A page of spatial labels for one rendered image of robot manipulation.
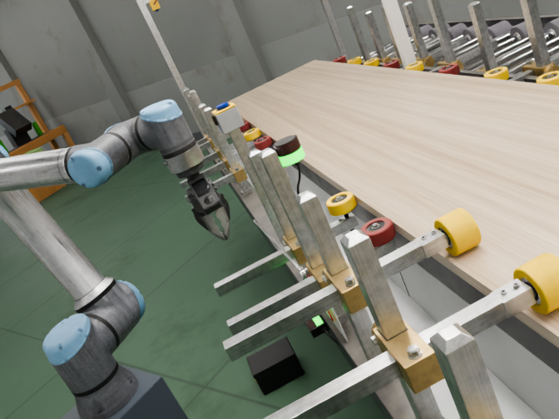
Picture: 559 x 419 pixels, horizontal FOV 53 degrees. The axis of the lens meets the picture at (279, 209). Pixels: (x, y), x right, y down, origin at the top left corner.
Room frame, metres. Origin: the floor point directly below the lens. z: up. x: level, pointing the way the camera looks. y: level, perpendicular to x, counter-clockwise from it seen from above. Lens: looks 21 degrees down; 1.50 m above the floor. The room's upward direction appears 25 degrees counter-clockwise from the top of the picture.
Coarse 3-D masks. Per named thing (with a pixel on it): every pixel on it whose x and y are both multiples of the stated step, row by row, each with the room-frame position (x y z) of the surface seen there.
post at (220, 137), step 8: (208, 112) 2.45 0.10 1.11; (208, 120) 2.45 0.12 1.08; (216, 128) 2.45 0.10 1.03; (216, 136) 2.45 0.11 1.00; (224, 136) 2.45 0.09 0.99; (224, 144) 2.45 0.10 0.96; (224, 152) 2.45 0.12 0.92; (232, 152) 2.45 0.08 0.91; (232, 160) 2.45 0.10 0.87; (232, 168) 2.45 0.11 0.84; (240, 184) 2.45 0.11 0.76
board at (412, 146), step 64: (320, 64) 3.63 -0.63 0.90; (320, 128) 2.22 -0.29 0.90; (384, 128) 1.86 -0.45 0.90; (448, 128) 1.60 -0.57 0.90; (512, 128) 1.39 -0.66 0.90; (384, 192) 1.37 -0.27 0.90; (448, 192) 1.21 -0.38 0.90; (512, 192) 1.08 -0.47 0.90; (448, 256) 0.95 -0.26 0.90; (512, 256) 0.86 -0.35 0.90
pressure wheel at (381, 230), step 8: (368, 224) 1.22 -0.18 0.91; (376, 224) 1.19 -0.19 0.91; (384, 224) 1.18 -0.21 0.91; (392, 224) 1.18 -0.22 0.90; (368, 232) 1.18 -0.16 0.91; (376, 232) 1.16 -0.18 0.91; (384, 232) 1.16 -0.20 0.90; (392, 232) 1.17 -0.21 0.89; (376, 240) 1.16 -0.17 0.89; (384, 240) 1.16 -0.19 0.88
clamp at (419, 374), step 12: (396, 336) 0.70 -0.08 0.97; (408, 336) 0.69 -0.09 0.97; (384, 348) 0.71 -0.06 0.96; (396, 348) 0.68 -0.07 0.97; (420, 348) 0.66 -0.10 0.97; (396, 360) 0.66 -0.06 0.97; (408, 360) 0.64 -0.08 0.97; (420, 360) 0.63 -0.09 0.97; (432, 360) 0.64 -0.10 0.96; (408, 372) 0.63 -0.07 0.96; (420, 372) 0.63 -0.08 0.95; (432, 372) 0.63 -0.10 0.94; (408, 384) 0.65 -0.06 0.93; (420, 384) 0.63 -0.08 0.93; (432, 384) 0.63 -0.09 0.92
